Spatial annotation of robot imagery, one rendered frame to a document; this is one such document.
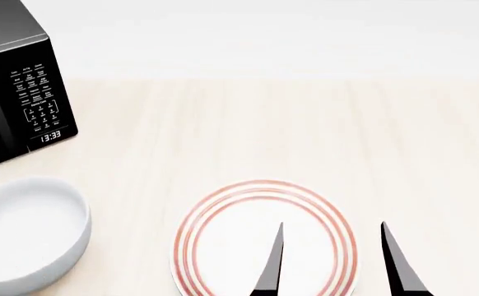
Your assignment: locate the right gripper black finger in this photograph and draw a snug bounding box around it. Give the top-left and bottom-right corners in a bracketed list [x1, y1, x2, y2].
[249, 221, 285, 296]
[380, 220, 435, 296]

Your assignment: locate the white plate with red rings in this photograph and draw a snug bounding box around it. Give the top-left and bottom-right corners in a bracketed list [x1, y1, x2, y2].
[169, 179, 359, 296]

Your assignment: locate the white bowl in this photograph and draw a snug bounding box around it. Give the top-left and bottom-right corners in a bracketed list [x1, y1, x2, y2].
[0, 175, 93, 294]

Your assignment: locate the black microwave oven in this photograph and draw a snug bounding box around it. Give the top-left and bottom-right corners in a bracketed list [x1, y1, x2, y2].
[0, 0, 79, 173]

